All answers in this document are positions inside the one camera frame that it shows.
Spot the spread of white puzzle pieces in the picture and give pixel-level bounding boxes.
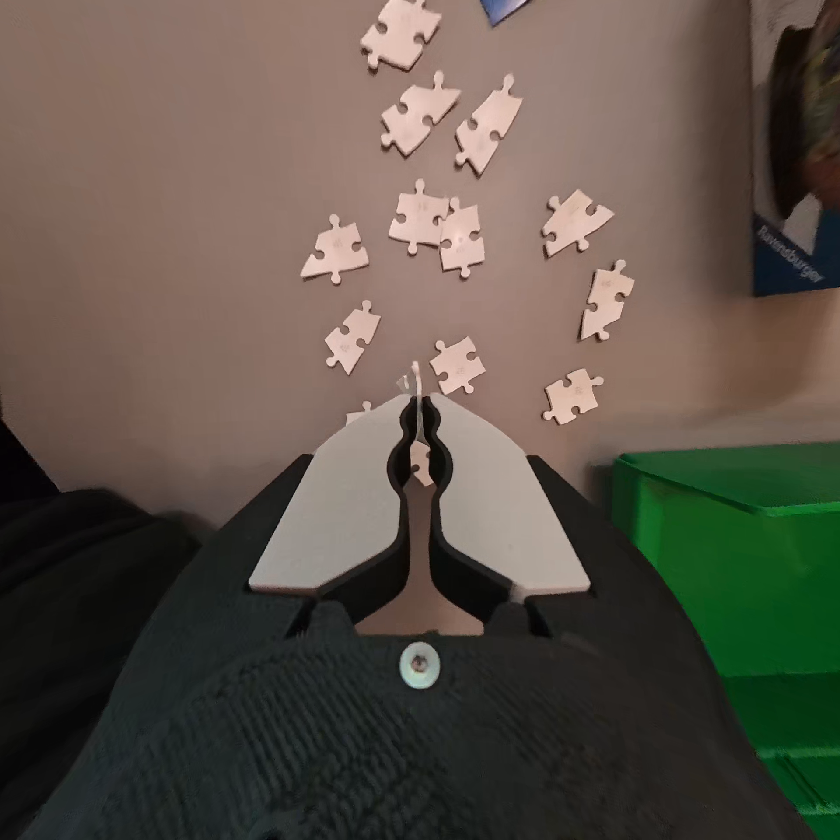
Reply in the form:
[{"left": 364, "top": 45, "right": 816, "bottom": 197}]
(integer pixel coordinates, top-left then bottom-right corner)
[{"left": 301, "top": 0, "right": 636, "bottom": 427}]

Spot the person's black jacket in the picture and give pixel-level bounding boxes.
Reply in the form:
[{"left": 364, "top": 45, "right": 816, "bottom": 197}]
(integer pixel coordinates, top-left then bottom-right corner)
[{"left": 0, "top": 394, "right": 201, "bottom": 840}]

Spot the green plastic bin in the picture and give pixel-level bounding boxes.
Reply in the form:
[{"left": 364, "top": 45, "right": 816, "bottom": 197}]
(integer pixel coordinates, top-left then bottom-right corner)
[{"left": 612, "top": 443, "right": 840, "bottom": 837}]

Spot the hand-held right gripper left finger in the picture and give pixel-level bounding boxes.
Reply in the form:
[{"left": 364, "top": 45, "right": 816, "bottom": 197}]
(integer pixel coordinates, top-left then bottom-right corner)
[{"left": 248, "top": 394, "right": 421, "bottom": 621}]

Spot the folded instruction leaflet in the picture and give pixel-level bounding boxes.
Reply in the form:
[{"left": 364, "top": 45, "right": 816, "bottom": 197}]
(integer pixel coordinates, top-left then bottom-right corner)
[{"left": 479, "top": 0, "right": 534, "bottom": 27}]

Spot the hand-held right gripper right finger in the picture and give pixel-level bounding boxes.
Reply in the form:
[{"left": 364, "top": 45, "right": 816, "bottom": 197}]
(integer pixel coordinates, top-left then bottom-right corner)
[{"left": 419, "top": 392, "right": 592, "bottom": 621}]

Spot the blue puzzle box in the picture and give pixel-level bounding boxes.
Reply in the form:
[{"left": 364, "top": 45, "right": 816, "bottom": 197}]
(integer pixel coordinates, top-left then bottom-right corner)
[{"left": 750, "top": 0, "right": 840, "bottom": 298}]

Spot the single curved puzzle piece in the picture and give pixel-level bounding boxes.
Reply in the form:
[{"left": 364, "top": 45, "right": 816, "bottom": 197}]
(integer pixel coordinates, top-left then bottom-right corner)
[{"left": 395, "top": 360, "right": 434, "bottom": 488}]

